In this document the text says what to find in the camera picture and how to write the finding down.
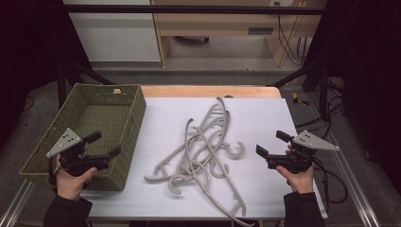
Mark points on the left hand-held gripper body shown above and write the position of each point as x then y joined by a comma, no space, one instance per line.
64,142

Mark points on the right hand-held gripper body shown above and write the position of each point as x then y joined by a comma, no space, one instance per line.
310,142

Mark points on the olive green woven basket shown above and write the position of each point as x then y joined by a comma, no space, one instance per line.
104,113

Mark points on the grey plastic clothes hanger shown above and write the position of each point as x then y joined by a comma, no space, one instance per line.
170,186
151,178
235,156

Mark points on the person's right hand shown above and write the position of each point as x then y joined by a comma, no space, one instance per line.
301,183

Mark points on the person's left hand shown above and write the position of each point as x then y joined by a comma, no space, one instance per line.
71,186

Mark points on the white table sheet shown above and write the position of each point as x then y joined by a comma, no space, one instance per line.
268,119

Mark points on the yellow and black tool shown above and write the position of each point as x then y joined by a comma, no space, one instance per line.
296,98

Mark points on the black metal stand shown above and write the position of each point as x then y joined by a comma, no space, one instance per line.
61,85
323,91

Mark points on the tan basket tag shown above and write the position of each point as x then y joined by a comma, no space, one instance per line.
117,91

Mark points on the white cabinet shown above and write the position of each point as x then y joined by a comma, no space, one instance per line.
116,38

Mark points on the light wooden desk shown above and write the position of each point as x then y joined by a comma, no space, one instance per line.
214,23

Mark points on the aluminium rail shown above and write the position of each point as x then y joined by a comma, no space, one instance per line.
353,183
15,205

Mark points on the black horizontal frame bar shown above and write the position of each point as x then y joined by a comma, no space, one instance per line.
189,9

